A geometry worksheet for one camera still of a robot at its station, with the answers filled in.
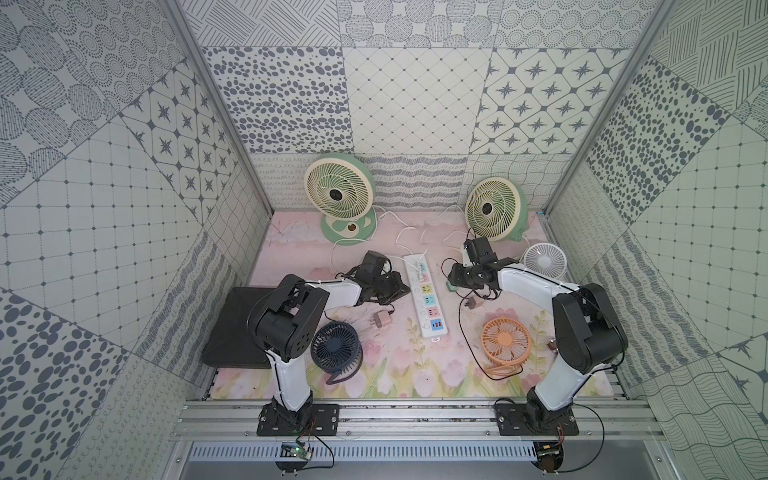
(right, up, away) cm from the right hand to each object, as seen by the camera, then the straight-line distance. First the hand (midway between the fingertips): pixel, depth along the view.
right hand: (455, 280), depth 95 cm
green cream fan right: (+16, +24, +6) cm, 29 cm away
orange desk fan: (+10, -15, -17) cm, 25 cm away
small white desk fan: (+30, +7, 0) cm, 31 cm away
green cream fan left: (-37, +30, -3) cm, 47 cm away
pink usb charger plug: (-23, -11, -5) cm, 26 cm away
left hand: (-14, -1, -2) cm, 14 cm away
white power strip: (-10, -5, -2) cm, 11 cm away
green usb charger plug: (-1, -3, 0) cm, 3 cm away
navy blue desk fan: (-35, -15, -18) cm, 42 cm away
